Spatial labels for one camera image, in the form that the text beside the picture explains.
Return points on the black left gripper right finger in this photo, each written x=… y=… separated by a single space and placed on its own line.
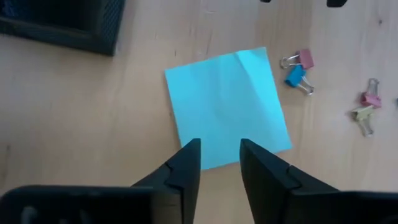
x=267 y=186

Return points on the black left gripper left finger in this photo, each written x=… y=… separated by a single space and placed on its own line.
x=183 y=177

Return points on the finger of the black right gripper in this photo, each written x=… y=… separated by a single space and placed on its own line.
x=265 y=1
x=336 y=2

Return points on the pink binder clip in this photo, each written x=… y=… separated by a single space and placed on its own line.
x=306 y=59
x=371 y=100

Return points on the blue binder clip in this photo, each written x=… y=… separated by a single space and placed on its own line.
x=294 y=76

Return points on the yellow binder clip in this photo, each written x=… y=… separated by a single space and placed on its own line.
x=362 y=113

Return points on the black mesh desk organizer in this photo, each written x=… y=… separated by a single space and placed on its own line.
x=105 y=28

